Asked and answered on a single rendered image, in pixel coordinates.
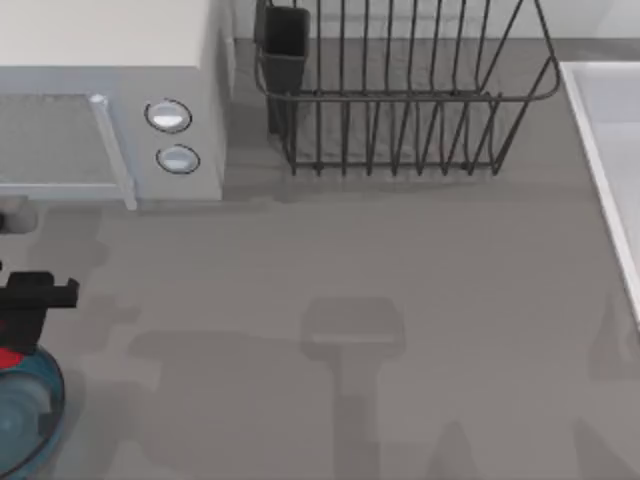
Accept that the blue bowl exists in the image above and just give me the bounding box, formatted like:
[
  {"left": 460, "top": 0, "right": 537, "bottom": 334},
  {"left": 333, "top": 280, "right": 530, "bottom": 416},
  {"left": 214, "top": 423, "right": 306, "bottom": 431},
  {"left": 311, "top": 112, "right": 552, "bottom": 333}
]
[{"left": 0, "top": 344, "right": 67, "bottom": 477}]

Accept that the microwave oven glass door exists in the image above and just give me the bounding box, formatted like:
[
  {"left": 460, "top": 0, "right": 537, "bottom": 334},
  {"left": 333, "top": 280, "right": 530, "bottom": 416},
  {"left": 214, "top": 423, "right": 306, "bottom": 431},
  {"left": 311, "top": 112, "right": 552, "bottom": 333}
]
[{"left": 0, "top": 91, "right": 126, "bottom": 200}]

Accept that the small silver microwave knob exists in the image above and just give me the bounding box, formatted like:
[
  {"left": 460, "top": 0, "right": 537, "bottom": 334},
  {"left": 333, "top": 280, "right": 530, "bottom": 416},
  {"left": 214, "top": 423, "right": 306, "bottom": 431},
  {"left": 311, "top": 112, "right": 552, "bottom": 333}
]
[{"left": 155, "top": 143, "right": 202, "bottom": 177}]

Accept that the large silver microwave knob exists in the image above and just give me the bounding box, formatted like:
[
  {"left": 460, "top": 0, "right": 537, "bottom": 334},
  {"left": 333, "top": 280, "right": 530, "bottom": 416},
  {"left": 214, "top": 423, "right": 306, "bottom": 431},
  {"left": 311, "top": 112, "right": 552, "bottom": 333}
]
[{"left": 143, "top": 97, "right": 194, "bottom": 136}]

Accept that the pale microwave oven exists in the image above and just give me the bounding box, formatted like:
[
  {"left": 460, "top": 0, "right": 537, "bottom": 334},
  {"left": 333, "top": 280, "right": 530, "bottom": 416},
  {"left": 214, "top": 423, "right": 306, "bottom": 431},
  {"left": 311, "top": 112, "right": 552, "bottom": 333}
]
[{"left": 0, "top": 0, "right": 237, "bottom": 212}]

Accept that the dark cutlery holder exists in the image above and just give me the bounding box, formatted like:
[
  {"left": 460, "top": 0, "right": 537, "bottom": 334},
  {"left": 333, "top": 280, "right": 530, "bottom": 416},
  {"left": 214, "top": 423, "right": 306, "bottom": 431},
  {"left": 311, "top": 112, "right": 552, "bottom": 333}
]
[{"left": 254, "top": 3, "right": 312, "bottom": 136}]

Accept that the pale microwave door handle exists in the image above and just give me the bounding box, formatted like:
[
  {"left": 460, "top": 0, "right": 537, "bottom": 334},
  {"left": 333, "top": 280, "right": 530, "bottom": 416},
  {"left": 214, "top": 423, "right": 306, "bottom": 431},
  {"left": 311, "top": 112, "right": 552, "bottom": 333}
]
[{"left": 88, "top": 92, "right": 138, "bottom": 211}]

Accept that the dark wire dish rack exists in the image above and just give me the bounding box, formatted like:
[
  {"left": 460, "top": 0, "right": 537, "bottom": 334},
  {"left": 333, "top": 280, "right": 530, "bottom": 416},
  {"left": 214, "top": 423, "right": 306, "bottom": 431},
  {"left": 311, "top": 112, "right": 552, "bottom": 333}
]
[{"left": 253, "top": 0, "right": 562, "bottom": 178}]

